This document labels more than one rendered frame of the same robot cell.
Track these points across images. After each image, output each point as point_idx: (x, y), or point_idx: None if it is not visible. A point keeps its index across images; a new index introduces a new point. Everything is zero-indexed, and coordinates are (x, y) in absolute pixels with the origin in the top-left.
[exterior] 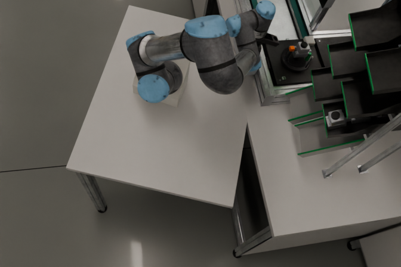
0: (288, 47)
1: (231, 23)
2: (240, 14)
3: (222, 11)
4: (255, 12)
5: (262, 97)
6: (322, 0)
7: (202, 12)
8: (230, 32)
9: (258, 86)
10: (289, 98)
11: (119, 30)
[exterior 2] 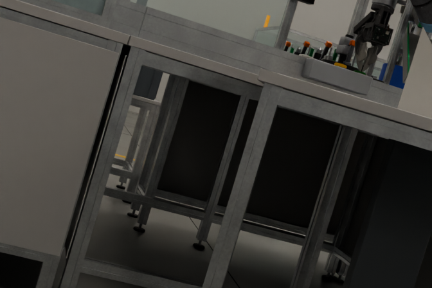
0: (328, 58)
1: None
2: None
3: (239, 69)
4: None
5: (394, 102)
6: None
7: (68, 180)
8: None
9: (377, 99)
10: (404, 81)
11: (328, 88)
